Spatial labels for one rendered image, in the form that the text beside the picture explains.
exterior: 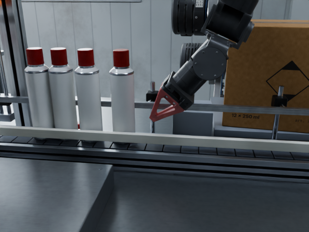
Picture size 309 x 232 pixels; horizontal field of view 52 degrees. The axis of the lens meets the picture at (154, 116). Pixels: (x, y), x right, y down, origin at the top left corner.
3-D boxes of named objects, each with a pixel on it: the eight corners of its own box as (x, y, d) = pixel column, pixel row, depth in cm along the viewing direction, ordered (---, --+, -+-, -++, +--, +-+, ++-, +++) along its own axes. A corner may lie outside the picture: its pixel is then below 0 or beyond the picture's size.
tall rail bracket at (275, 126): (271, 160, 74) (280, 92, 68) (264, 147, 81) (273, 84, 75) (285, 161, 73) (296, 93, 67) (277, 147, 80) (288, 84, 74)
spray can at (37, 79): (30, 140, 73) (15, 49, 65) (40, 131, 77) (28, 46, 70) (51, 141, 72) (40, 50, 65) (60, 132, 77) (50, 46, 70)
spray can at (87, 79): (77, 142, 71) (68, 50, 64) (84, 133, 76) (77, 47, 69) (100, 143, 71) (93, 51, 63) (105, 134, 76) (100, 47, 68)
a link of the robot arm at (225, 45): (254, 22, 61) (213, 4, 62) (262, 24, 51) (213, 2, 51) (224, 78, 66) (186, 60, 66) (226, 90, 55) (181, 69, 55)
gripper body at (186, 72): (162, 88, 61) (188, 60, 59) (167, 76, 71) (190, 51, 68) (187, 110, 62) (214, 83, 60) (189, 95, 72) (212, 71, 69)
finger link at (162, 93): (137, 113, 66) (167, 80, 63) (143, 102, 73) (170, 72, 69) (162, 134, 67) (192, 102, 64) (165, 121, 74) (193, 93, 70)
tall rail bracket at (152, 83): (143, 153, 77) (142, 88, 71) (147, 140, 84) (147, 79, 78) (156, 153, 77) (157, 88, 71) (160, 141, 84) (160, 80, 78)
